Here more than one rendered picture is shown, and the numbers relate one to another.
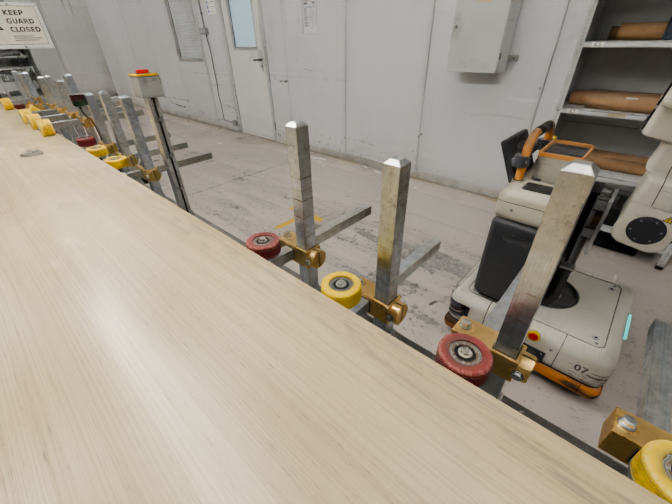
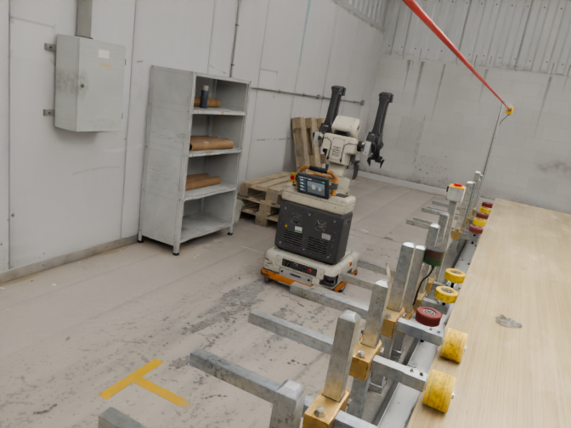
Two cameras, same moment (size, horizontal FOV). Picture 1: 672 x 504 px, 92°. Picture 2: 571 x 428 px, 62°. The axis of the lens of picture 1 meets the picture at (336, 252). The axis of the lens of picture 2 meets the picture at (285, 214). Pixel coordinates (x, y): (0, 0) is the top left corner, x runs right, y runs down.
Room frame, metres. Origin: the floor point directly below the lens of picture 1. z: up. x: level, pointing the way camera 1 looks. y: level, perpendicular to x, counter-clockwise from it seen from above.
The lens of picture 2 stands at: (2.65, 2.45, 1.54)
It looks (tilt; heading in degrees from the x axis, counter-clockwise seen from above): 15 degrees down; 251
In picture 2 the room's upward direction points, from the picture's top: 9 degrees clockwise
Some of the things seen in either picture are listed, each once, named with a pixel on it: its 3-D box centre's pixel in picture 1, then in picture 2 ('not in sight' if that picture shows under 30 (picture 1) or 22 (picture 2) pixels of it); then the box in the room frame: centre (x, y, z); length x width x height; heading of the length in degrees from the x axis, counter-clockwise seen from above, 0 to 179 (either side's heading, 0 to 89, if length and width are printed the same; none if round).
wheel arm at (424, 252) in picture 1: (393, 278); (445, 227); (0.63, -0.14, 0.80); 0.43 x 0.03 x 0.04; 137
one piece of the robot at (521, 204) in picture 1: (544, 226); (316, 216); (1.25, -0.93, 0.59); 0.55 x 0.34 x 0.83; 137
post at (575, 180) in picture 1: (521, 312); (469, 204); (0.37, -0.29, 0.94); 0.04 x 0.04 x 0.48; 47
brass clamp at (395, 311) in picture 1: (376, 301); not in sight; (0.55, -0.09, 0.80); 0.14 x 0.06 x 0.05; 47
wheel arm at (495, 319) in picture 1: (499, 316); (451, 216); (0.46, -0.33, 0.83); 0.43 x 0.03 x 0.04; 137
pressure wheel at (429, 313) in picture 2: (89, 148); (426, 326); (1.70, 1.26, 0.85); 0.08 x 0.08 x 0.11
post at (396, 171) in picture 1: (387, 272); (464, 216); (0.54, -0.11, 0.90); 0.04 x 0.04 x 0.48; 47
